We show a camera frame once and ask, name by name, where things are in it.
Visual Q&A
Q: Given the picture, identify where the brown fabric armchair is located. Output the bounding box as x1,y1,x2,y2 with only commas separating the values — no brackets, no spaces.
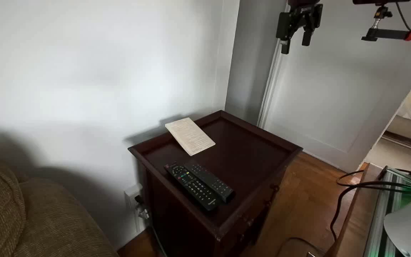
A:
0,143,120,257

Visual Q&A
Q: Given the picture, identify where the dark wooden nightstand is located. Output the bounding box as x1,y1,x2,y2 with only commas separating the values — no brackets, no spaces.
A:
128,110,303,257

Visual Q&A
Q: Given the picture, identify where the camera on mount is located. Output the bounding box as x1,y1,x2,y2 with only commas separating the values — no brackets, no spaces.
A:
352,0,411,42

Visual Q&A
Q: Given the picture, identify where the black remote with coloured buttons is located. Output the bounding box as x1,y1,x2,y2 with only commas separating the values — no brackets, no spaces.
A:
164,163,221,212

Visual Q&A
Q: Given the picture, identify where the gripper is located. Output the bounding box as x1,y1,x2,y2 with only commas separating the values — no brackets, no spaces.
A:
276,0,323,55

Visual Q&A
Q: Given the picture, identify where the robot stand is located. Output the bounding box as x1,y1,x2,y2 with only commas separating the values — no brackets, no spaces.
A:
325,162,411,257

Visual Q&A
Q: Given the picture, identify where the white book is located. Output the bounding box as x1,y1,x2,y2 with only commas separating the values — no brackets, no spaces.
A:
165,117,216,157

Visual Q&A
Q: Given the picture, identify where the black cable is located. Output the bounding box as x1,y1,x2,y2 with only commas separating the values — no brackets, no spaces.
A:
330,169,411,244

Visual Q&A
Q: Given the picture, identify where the slim black remote control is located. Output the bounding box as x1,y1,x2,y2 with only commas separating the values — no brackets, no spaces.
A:
184,161,235,203

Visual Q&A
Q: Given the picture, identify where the white door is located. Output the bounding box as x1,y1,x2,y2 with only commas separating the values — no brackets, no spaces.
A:
258,0,411,173

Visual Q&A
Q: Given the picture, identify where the white wall socket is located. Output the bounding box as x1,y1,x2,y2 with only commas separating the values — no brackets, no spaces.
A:
124,183,149,220

